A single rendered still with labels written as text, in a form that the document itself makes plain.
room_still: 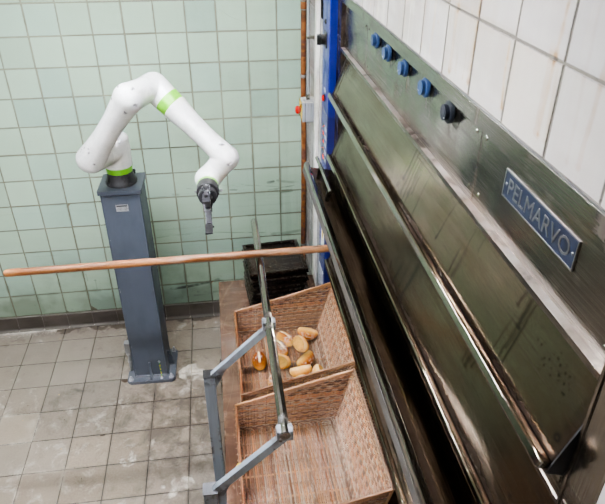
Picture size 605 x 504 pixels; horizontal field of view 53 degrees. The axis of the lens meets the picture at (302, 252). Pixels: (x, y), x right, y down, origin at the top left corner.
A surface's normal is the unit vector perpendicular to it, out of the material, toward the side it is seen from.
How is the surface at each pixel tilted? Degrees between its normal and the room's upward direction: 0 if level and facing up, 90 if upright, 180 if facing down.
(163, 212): 90
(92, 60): 90
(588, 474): 90
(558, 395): 70
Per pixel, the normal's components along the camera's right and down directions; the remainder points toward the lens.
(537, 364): -0.93, -0.22
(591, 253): -0.99, 0.07
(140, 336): 0.11, 0.53
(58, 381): 0.00, -0.85
